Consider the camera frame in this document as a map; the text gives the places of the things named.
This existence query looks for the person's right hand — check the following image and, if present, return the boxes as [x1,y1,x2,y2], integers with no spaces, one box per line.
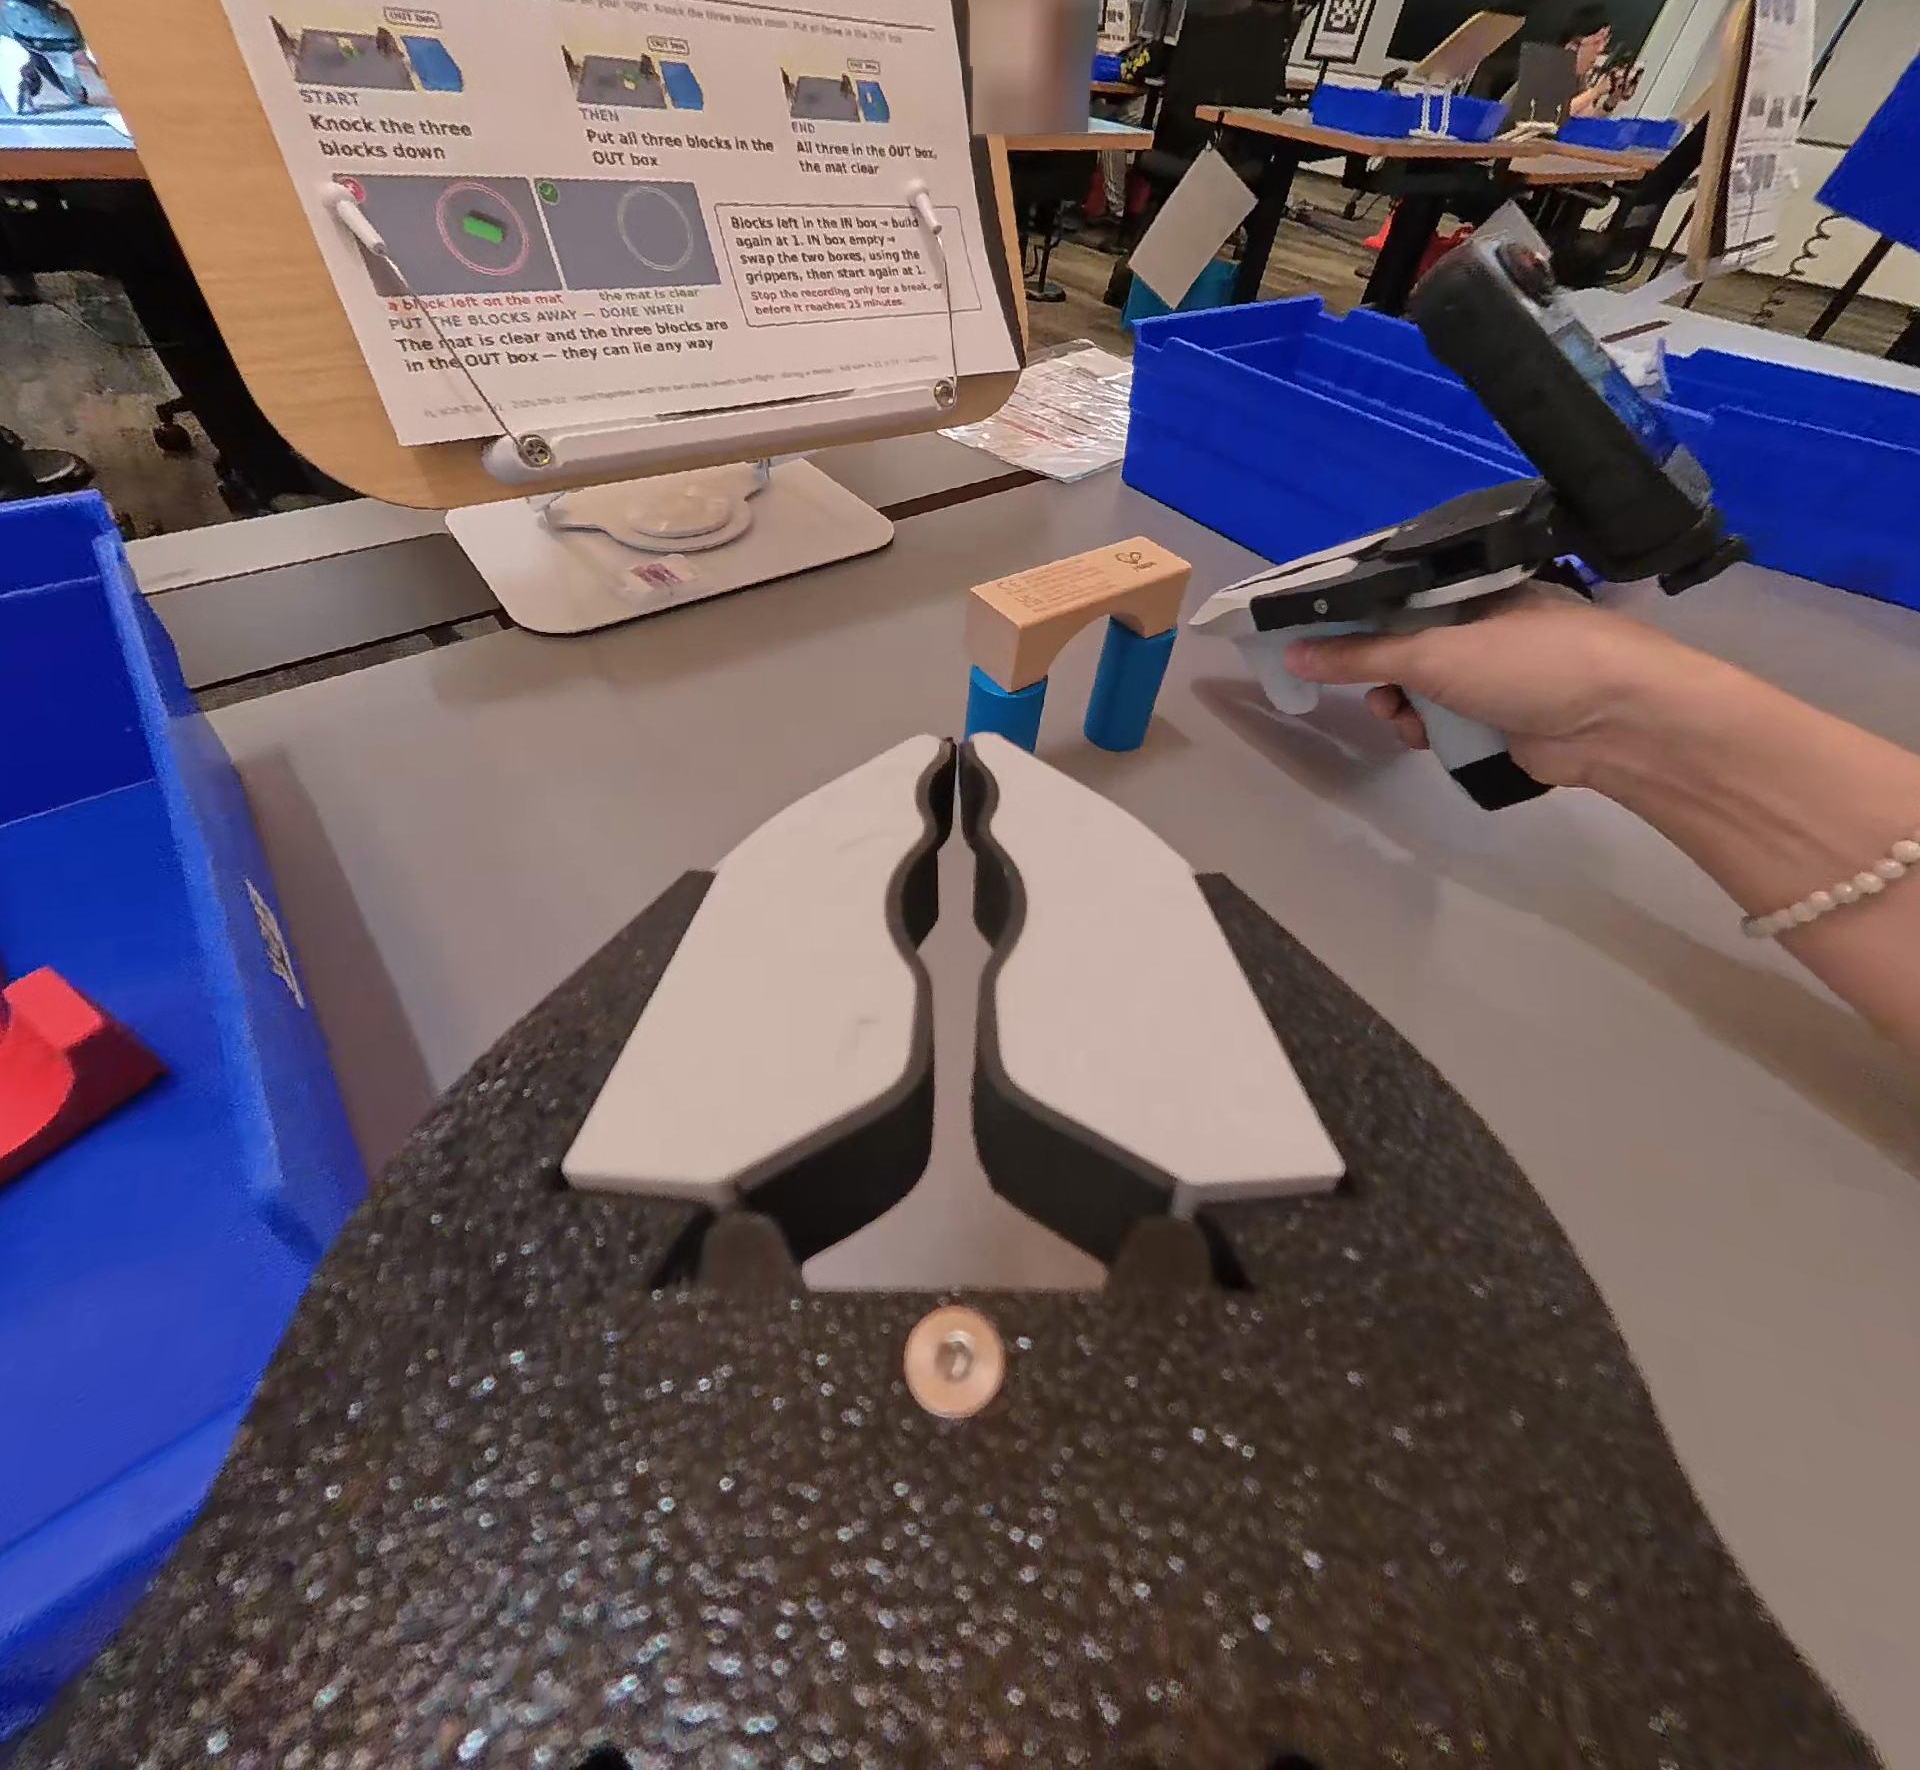
[1285,589,1731,816]

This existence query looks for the blue plastic bin with label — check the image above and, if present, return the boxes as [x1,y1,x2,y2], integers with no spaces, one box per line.
[0,491,373,1710]

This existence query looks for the blue cylinder block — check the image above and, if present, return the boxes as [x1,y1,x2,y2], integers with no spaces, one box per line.
[963,662,1054,757]
[1080,621,1183,754]

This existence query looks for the pearl bracelet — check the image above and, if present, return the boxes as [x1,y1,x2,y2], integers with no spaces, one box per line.
[1740,833,1920,942]

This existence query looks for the printed instruction sheet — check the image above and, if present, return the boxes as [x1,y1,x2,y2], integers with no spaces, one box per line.
[156,0,1025,450]

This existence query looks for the grey card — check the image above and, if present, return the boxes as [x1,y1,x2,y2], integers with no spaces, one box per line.
[1127,145,1260,313]

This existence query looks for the clear bag of papers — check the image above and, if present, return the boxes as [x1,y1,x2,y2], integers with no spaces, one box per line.
[937,348,1138,480]

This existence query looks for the wooden stand board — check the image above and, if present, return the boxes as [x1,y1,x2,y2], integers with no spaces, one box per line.
[1685,0,1760,283]

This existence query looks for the white stand base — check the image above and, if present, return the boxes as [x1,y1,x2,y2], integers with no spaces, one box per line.
[444,456,901,637]

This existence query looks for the wooden office desk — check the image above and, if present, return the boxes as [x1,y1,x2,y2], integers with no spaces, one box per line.
[1195,96,1701,306]

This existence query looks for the person's right forearm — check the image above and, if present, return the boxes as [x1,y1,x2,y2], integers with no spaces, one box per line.
[1650,622,1920,1057]

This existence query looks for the stacked blue plastic bins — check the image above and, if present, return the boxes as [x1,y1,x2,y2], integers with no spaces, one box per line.
[1120,294,1537,566]

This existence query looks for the instruction sheet on stand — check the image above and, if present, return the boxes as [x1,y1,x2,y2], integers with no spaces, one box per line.
[7,0,1033,515]

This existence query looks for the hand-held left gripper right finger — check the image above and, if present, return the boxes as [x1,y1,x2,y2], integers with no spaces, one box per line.
[956,730,1350,1272]

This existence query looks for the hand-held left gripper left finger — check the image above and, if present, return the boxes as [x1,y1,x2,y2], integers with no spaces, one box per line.
[561,732,963,1266]

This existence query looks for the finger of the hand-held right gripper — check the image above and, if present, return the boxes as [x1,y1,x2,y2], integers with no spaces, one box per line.
[1189,543,1412,651]

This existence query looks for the wooden arch block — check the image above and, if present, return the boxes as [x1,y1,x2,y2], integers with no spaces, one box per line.
[967,541,1197,694]

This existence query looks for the red wooden block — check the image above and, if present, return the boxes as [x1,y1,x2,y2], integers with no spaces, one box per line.
[0,967,168,1190]

